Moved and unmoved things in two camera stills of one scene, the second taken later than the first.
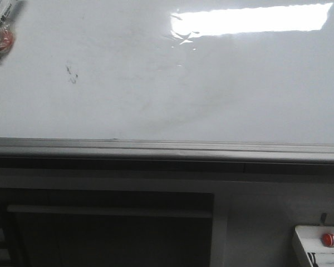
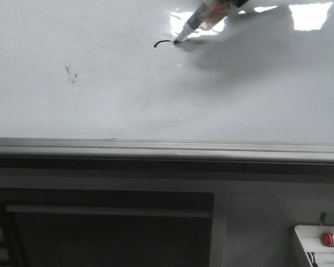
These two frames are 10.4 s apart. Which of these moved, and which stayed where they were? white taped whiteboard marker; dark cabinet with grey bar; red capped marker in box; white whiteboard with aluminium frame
Moved: white taped whiteboard marker
Stayed: red capped marker in box; dark cabinet with grey bar; white whiteboard with aluminium frame
